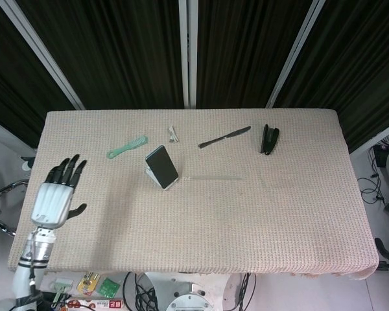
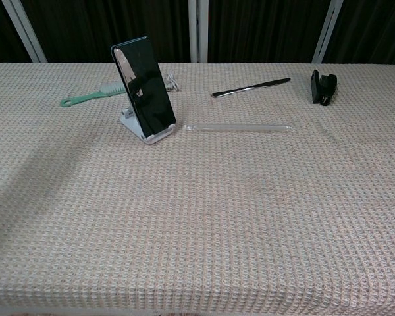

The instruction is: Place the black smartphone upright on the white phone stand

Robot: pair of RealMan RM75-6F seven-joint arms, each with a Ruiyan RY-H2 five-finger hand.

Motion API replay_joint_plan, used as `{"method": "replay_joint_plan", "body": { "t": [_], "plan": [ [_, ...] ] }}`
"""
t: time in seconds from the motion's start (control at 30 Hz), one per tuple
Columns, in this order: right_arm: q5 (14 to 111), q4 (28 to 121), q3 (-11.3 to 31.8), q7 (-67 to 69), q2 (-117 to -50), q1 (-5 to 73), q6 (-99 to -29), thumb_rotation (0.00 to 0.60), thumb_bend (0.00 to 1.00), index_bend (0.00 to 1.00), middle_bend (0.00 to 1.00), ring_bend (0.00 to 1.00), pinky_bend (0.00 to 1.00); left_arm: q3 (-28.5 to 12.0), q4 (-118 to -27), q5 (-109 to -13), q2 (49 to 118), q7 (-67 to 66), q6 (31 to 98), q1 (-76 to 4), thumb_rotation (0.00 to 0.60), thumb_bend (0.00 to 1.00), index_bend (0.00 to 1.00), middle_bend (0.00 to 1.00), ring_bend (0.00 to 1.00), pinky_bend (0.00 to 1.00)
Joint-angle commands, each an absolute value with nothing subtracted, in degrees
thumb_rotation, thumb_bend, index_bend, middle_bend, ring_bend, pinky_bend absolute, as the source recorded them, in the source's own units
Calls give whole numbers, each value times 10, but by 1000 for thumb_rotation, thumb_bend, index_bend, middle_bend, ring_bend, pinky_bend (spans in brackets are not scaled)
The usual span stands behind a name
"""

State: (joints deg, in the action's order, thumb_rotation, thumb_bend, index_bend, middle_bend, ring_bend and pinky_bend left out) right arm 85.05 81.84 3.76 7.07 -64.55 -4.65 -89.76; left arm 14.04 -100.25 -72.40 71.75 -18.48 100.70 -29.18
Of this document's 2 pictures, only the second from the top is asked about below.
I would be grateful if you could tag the black smartphone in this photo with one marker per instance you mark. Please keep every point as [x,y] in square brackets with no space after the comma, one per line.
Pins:
[145,89]

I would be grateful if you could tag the black pleated curtain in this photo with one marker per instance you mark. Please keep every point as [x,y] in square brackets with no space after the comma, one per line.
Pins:
[85,26]
[375,31]
[266,29]
[0,29]

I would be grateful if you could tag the clear glass rod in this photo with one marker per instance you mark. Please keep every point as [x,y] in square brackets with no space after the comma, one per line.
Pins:
[237,127]

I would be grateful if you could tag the white frame post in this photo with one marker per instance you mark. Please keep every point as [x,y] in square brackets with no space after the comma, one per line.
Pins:
[327,31]
[198,31]
[24,31]

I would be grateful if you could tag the green plastic brush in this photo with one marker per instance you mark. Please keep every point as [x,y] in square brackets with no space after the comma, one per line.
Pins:
[92,96]

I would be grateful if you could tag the beige waffle tablecloth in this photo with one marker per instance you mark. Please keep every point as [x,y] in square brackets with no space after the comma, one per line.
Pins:
[217,214]

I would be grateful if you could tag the silver hair clip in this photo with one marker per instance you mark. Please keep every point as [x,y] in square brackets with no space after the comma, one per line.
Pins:
[172,82]

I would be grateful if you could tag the metal table knife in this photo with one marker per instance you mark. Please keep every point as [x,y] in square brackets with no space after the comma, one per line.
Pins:
[250,88]

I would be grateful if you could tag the black stapler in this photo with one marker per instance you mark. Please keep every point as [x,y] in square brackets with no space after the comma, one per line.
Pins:
[322,89]

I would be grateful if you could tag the white phone stand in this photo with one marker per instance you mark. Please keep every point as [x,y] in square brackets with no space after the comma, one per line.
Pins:
[131,126]

